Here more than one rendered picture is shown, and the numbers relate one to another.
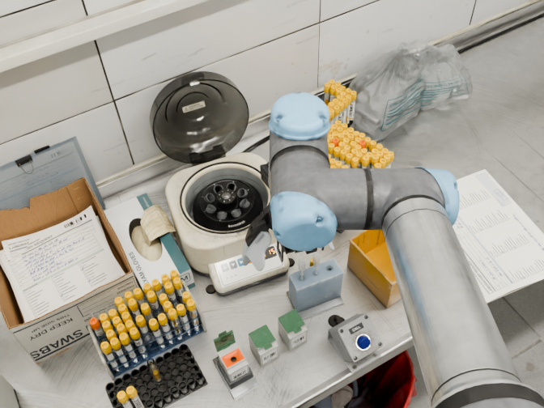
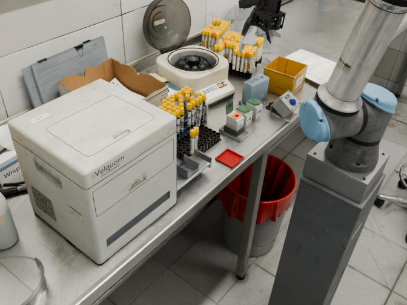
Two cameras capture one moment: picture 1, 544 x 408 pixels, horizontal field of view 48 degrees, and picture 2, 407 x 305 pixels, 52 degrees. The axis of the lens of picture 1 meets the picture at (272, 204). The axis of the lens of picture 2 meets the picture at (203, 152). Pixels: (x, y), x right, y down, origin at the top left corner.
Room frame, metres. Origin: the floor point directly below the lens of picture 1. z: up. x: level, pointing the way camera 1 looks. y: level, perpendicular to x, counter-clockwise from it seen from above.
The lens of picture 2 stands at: (-0.53, 0.69, 1.73)
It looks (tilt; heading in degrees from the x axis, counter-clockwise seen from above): 39 degrees down; 334
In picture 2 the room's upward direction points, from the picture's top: 3 degrees clockwise
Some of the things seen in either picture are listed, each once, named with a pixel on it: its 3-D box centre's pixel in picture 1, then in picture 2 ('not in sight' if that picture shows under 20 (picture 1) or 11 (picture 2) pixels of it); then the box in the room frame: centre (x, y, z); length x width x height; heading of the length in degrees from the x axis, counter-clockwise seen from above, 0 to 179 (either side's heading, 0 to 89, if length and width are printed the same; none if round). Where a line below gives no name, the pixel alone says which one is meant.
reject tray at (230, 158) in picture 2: not in sight; (229, 158); (0.36, 0.16, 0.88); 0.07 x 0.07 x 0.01; 28
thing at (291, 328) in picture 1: (292, 329); (254, 109); (0.55, -0.03, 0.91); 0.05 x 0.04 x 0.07; 28
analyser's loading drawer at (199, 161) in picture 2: not in sight; (180, 172); (0.31, 0.35, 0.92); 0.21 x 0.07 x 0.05; 118
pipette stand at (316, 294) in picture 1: (315, 286); (255, 91); (0.64, -0.08, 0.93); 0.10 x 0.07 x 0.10; 110
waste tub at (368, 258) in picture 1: (392, 259); (284, 77); (0.69, -0.24, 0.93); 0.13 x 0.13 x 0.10; 32
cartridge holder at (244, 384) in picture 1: (235, 370); (234, 129); (0.48, 0.09, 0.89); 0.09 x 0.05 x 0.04; 28
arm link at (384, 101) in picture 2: not in sight; (367, 110); (0.16, -0.14, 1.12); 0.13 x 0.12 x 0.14; 89
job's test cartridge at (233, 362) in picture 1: (233, 364); (234, 123); (0.48, 0.09, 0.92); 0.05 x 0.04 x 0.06; 28
